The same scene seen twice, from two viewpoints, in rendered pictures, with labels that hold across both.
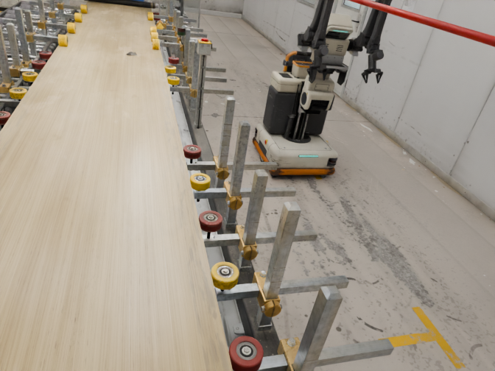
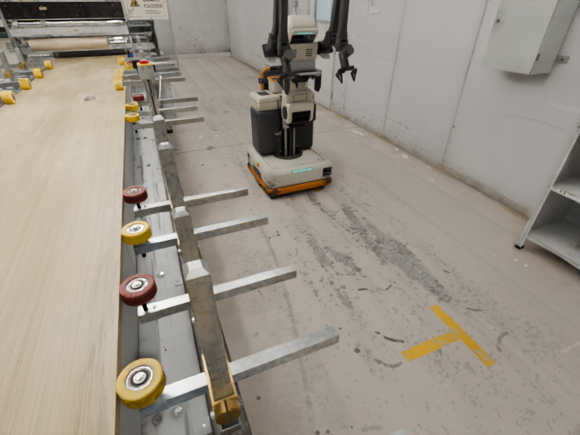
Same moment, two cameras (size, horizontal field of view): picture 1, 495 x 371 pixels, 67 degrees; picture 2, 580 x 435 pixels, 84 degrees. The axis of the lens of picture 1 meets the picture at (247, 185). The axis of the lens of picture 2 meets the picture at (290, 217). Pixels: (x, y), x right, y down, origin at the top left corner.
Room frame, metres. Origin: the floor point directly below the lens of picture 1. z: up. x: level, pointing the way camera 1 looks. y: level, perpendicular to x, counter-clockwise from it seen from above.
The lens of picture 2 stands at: (0.43, -0.23, 1.47)
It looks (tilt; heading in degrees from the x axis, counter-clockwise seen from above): 34 degrees down; 357
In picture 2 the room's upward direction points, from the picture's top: straight up
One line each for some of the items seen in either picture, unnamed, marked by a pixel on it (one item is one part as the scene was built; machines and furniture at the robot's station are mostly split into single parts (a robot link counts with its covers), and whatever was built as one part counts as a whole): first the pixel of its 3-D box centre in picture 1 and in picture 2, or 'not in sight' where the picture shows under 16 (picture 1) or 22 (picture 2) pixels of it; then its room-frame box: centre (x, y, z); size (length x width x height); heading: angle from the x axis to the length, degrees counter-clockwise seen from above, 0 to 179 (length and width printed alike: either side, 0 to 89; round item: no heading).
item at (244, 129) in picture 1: (236, 179); (181, 219); (1.25, 0.05, 0.93); 0.04 x 0.04 x 0.48; 19
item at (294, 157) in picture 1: (293, 148); (287, 165); (3.28, -0.37, 0.16); 0.67 x 0.64 x 0.25; 20
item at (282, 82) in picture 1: (299, 101); (283, 117); (3.37, -0.34, 0.59); 0.55 x 0.34 x 0.83; 110
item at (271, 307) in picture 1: (266, 293); (221, 385); (0.80, -0.11, 0.82); 0.14 x 0.06 x 0.05; 19
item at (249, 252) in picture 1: (245, 242); not in sight; (1.04, -0.03, 0.80); 0.14 x 0.06 x 0.05; 19
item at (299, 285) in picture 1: (283, 288); (248, 367); (0.84, -0.17, 0.81); 0.43 x 0.03 x 0.04; 109
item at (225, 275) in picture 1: (223, 284); (146, 392); (0.77, 0.02, 0.85); 0.08 x 0.08 x 0.11
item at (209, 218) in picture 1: (209, 229); (141, 299); (1.01, 0.10, 0.85); 0.08 x 0.08 x 0.11
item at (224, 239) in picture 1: (261, 238); (223, 292); (1.07, -0.08, 0.80); 0.43 x 0.03 x 0.04; 109
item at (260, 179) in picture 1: (250, 230); (198, 289); (1.01, -0.04, 0.87); 0.04 x 0.04 x 0.48; 19
